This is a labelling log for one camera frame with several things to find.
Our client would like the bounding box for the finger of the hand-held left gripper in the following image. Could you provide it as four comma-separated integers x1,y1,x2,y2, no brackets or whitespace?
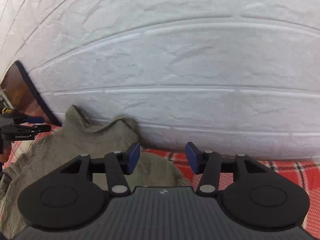
6,112,47,125
0,125,52,133

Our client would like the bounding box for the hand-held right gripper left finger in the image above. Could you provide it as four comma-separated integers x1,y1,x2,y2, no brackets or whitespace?
60,142,141,196

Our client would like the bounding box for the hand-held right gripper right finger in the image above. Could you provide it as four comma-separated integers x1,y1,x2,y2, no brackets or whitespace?
185,142,262,196

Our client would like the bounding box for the olive striped shirt checked lining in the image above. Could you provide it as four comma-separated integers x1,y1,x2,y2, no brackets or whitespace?
0,105,190,239

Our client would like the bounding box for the person's left hand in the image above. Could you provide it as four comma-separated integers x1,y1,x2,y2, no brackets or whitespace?
0,144,12,166

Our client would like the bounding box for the brown panel gold ornament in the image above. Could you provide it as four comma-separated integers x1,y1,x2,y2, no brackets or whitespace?
0,60,62,127

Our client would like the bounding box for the red green plaid bed sheet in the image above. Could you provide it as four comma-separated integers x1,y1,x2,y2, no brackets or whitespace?
0,122,320,230

